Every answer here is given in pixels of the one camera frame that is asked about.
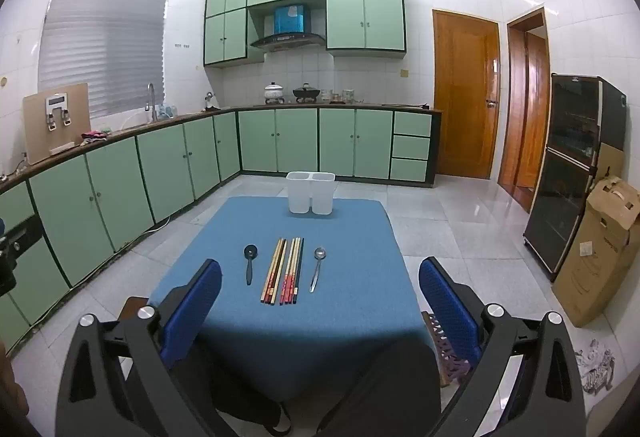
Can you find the clear glass jar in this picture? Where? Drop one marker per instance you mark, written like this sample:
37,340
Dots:
326,96

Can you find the brown wooden stool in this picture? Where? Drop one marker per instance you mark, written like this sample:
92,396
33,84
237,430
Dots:
135,307

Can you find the brown cardboard box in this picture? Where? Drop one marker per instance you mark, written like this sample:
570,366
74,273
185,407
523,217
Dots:
595,257

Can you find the white cooking pot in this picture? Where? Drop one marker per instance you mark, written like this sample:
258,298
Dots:
274,93

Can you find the closed wooden door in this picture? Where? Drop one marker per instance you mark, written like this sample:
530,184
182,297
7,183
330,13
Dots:
465,97

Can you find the printed newspaper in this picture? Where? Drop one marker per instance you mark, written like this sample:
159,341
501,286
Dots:
595,367

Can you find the black glass-door cabinet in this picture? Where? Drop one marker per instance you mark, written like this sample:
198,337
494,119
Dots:
565,177

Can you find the blue tablecloth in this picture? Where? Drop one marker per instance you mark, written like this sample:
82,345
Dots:
340,317

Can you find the chrome kitchen faucet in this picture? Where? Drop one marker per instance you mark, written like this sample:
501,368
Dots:
151,102

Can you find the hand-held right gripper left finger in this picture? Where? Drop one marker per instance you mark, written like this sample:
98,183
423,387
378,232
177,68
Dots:
195,312

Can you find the pink cloth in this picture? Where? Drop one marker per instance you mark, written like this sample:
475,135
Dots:
94,137

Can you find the open wooden door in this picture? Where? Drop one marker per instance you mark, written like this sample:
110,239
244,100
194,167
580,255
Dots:
522,117

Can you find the black spoon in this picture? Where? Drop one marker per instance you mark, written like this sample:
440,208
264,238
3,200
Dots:
249,262

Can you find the range hood with blue film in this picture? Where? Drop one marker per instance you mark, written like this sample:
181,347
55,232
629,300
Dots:
289,19

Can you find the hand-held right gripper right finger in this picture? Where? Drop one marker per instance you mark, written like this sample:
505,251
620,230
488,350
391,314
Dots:
445,302

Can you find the green wall cabinets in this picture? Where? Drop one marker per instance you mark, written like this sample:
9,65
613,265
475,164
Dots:
345,22

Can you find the person's left forearm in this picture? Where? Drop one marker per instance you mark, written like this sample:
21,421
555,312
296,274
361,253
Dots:
7,387

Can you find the grey window blind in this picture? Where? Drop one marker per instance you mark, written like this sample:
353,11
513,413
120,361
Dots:
100,42

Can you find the black wok with lid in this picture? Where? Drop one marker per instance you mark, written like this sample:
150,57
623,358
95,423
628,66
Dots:
305,93

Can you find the red patterned stool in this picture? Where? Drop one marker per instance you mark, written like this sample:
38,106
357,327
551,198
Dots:
445,357

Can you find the row of mixed chopsticks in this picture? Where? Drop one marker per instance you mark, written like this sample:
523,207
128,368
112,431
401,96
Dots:
282,272

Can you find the silver metal spoon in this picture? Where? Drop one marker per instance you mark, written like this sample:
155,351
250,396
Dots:
316,267

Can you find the green base cabinets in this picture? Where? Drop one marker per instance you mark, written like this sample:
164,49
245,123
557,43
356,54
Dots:
150,167

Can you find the flat cardboard sheet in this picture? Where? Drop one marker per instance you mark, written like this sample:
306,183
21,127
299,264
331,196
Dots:
607,162

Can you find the wooden board with metal holder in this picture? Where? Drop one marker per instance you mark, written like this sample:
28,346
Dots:
35,127

